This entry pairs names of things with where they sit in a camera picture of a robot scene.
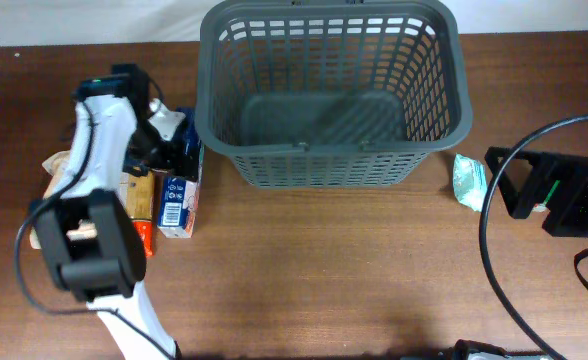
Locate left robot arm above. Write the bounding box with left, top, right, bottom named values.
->
left=14, top=64, right=199, bottom=359

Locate beige paper pouch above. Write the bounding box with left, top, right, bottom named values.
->
left=42, top=150, right=97, bottom=242

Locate grey plastic basket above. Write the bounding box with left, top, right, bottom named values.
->
left=195, top=0, right=473, bottom=189

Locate orange spaghetti packet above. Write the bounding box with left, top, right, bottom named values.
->
left=119, top=172, right=154, bottom=258

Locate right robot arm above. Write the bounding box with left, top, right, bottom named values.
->
left=498, top=151, right=588, bottom=238

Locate blue tissue box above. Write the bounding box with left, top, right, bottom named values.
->
left=157, top=107, right=204, bottom=239

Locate pale green wipes packet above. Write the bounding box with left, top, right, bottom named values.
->
left=452, top=154, right=488, bottom=212

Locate green lid jar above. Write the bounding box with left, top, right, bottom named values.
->
left=532, top=180, right=560, bottom=213

